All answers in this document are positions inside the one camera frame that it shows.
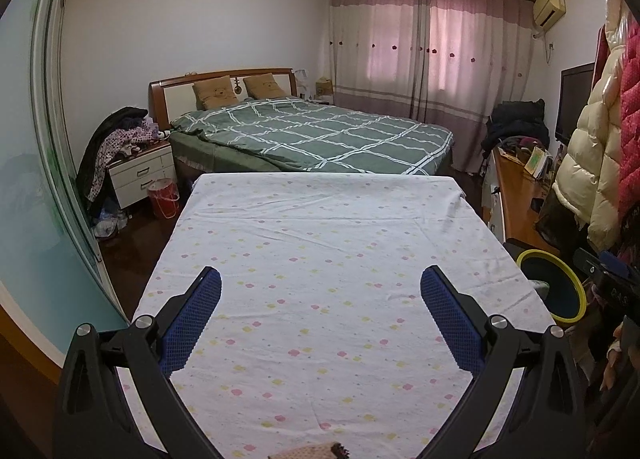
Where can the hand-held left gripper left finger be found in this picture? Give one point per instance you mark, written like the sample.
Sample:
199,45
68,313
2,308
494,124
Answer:
190,321

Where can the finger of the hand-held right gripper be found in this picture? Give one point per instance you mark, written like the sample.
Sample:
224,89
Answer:
612,266

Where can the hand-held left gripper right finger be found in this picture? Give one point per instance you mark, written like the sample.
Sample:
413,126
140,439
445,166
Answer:
452,319

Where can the black bin with yellow rim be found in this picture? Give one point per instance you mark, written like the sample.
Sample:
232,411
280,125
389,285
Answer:
555,289

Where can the cream down jacket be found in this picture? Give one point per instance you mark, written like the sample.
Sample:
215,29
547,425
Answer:
585,154

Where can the wooden desk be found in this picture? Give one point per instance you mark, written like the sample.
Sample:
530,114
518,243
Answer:
515,199

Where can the red bucket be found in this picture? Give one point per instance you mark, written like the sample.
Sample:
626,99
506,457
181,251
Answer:
162,199

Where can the green book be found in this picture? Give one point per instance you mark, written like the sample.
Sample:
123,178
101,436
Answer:
536,163

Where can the white nightstand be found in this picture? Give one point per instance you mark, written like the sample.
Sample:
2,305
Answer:
142,174

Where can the black television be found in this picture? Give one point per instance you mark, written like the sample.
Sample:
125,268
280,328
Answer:
575,104

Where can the dark clothes pile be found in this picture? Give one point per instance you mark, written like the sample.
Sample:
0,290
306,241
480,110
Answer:
517,126

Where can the pink knitted cloth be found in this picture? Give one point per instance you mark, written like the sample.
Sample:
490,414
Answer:
310,451

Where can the pile of clothes on nightstand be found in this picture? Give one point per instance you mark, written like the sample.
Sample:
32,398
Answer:
110,149

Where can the glass sliding wardrobe door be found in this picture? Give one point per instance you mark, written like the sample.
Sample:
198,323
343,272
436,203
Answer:
35,189

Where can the wooden bed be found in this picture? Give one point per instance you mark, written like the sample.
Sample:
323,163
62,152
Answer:
175,99

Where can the green plaid quilt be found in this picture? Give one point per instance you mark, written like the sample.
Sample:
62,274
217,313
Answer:
320,139

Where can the brown bear pillow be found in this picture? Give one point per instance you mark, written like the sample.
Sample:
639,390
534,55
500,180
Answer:
265,86
215,91

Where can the small tan box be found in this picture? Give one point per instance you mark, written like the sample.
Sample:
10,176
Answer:
324,88

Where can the cream air conditioner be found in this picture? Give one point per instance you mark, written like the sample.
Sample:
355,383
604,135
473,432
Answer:
549,6

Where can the pink white curtain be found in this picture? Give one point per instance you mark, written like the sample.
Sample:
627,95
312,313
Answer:
410,54

